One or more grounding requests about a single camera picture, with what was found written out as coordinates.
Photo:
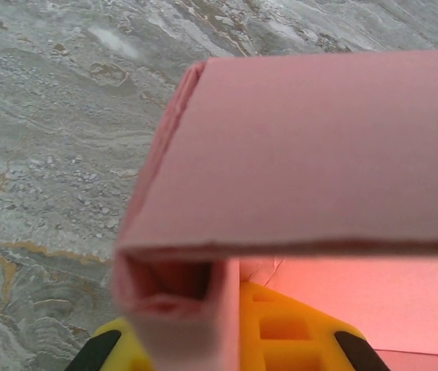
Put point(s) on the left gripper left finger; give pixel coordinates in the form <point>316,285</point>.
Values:
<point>110,348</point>

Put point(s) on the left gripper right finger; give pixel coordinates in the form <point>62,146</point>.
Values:
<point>280,340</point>

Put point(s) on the pink paper box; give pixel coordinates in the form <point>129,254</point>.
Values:
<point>299,154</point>

